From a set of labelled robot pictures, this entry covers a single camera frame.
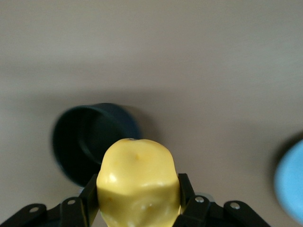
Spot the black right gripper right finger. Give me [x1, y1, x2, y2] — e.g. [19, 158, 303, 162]
[176, 173, 212, 227]

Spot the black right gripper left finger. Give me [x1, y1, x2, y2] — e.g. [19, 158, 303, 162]
[60, 174, 99, 227]

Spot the yellow potato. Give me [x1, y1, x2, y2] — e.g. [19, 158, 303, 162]
[96, 138, 182, 227]

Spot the blue round plate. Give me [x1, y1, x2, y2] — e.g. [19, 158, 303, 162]
[273, 138, 303, 224]

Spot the dark pot with blue handle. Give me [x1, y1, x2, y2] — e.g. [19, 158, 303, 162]
[50, 103, 143, 189]

